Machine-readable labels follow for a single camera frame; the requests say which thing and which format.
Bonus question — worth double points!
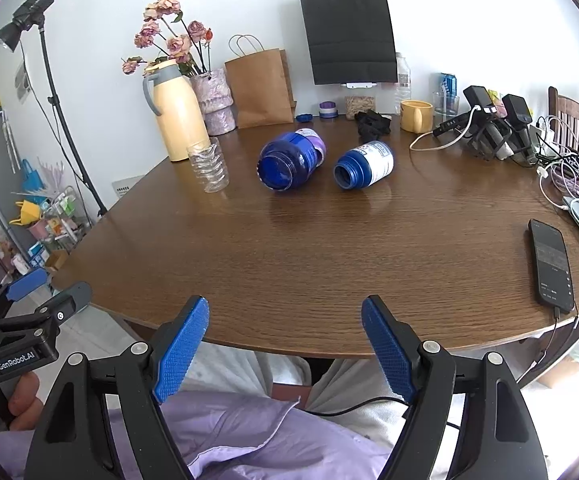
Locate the white charging cable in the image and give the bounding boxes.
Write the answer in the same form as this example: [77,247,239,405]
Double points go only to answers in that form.
[409,105,483,152]

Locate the yellow thermos jug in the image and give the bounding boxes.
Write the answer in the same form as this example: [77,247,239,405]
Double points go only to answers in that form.
[142,58,212,163]

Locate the brown paper bag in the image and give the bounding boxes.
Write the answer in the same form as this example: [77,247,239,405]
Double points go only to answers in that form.
[224,35,297,130]

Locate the black light stand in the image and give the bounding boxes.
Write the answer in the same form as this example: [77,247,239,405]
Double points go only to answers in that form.
[34,15,109,217]

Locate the cluttered storage rack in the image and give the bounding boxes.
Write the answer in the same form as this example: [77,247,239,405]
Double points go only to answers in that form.
[9,157,92,276]

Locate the black hand-held device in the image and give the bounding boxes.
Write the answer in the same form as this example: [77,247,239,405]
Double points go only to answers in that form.
[500,93,541,167]
[433,85,513,161]

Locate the purple shirt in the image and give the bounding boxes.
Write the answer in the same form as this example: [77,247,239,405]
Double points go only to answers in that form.
[0,390,396,480]

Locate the black paper bag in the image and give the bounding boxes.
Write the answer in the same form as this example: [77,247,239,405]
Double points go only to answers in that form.
[298,0,399,86]

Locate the thin black cable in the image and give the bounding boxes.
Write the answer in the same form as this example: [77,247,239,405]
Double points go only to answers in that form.
[314,398,463,432]

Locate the clear drinking glass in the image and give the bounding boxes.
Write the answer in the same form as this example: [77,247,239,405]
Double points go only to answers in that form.
[433,91,461,117]

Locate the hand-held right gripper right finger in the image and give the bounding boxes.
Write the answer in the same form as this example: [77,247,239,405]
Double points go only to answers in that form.
[361,295,553,480]

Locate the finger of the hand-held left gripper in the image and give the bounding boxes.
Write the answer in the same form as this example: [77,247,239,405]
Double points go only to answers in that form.
[0,267,52,319]
[0,281,93,334]

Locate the wooden chair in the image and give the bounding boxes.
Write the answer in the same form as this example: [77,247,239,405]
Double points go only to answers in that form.
[548,86,579,182]

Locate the black phone cable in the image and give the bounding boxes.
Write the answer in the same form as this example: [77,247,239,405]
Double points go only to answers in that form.
[519,307,579,387]

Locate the dried pink roses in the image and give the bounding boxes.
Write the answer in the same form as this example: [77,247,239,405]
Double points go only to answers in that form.
[122,0,216,79]

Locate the large blue plastic jar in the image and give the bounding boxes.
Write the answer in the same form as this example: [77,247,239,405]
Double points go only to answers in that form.
[256,128,328,192]

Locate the person's left hand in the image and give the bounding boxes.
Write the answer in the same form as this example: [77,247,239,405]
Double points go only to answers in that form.
[5,372,43,433]

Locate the cardboard box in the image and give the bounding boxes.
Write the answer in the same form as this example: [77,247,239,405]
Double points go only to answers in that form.
[534,350,579,390]

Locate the clear crumpled plastic bottle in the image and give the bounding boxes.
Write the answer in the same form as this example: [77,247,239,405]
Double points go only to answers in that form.
[186,136,230,195]

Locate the black studio light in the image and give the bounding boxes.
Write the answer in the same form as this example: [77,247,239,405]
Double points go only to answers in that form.
[0,0,54,52]

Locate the black cloth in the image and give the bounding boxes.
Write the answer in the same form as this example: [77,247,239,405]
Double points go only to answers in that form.
[354,110,395,142]

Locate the clear plastic water bottle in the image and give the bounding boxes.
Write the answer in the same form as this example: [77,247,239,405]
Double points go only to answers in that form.
[394,52,413,116]

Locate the white wall outlet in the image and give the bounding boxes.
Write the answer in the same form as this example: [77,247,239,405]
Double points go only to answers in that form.
[112,177,145,200]

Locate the white power strip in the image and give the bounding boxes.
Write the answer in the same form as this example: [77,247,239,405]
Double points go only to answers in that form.
[529,116,563,162]

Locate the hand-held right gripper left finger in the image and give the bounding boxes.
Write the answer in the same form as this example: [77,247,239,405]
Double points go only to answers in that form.
[23,295,211,480]

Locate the black smartphone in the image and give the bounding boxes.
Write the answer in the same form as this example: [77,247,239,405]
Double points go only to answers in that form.
[527,218,576,313]

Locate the cork block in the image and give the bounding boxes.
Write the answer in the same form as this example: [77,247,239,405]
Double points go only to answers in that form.
[345,95,377,117]

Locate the pink textured vase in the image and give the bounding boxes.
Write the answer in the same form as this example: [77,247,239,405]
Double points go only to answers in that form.
[189,67,238,136]

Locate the yellow mug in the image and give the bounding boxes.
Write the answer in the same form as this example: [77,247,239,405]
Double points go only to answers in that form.
[400,100,435,134]

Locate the tangle of white cables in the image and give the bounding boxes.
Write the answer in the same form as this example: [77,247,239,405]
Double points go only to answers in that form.
[544,157,579,202]

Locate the small blue white-label jar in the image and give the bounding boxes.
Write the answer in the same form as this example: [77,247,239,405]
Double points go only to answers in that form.
[333,140,395,191]

